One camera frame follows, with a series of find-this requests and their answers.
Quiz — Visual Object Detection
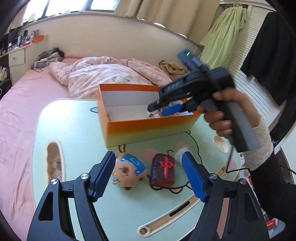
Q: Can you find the pink bed sheet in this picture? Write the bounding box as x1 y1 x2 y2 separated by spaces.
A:
0 67 69 240

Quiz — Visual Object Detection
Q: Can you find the orange desk organizer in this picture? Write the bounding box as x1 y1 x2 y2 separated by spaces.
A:
33 35 45 43

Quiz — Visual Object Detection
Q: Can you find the orange gradient cardboard box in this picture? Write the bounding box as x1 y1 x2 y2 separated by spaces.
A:
97 83 200 147

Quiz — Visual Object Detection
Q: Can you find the right forearm black sleeve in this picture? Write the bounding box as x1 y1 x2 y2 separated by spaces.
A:
240 116 296 230

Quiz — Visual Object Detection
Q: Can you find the green hanging cloth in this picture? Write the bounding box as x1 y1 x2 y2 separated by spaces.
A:
200 6 247 69

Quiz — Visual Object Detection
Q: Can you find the pink floral duvet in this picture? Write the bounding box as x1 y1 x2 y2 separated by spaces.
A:
49 56 172 99

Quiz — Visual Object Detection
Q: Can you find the person right hand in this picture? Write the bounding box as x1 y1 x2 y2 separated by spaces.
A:
197 87 262 138

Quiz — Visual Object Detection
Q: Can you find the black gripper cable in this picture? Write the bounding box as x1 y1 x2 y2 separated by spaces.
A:
225 136 296 175

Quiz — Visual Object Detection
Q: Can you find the tan crumpled clothes pile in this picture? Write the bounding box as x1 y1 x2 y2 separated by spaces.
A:
159 61 187 80

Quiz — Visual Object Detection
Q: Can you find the white drawer desk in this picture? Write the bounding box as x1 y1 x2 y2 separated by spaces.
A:
1 48 30 85

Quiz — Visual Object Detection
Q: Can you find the grey clothes pile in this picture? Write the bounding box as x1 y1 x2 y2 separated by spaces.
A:
31 47 65 69

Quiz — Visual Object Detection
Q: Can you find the beige doll figure keychain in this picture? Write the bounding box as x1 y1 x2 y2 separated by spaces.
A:
173 146 189 164

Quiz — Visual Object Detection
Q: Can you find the brown capybara plush keychain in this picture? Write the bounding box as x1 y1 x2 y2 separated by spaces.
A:
112 153 148 190

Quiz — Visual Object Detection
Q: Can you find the beige curtain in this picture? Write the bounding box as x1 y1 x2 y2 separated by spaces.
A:
114 0 220 44

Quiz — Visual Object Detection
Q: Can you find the white slatted wardrobe door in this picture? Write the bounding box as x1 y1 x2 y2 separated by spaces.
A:
227 5 285 130

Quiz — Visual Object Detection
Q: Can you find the dark red mahjong pouch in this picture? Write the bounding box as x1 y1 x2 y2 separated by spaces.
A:
149 154 175 188

